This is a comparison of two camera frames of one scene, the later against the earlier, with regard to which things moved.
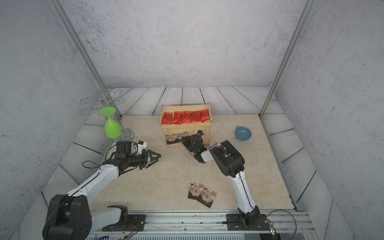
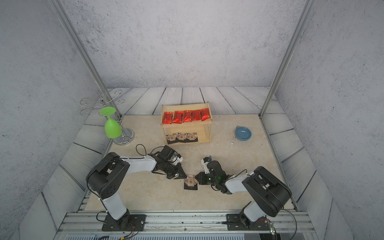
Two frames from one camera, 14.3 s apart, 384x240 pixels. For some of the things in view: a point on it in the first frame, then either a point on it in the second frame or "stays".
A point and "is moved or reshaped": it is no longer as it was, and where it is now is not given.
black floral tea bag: [170, 139] stays
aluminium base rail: [288, 225] stays
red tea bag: [178, 117] stays
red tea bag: [196, 116] stays
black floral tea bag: [195, 190] is moved or reshaped
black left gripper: [145, 154] to [178, 174]
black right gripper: [186, 141] to [201, 179]
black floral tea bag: [208, 196] to [190, 183]
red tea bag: [204, 115] stays
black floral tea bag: [179, 136] stays
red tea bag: [167, 118] stays
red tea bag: [187, 116] stays
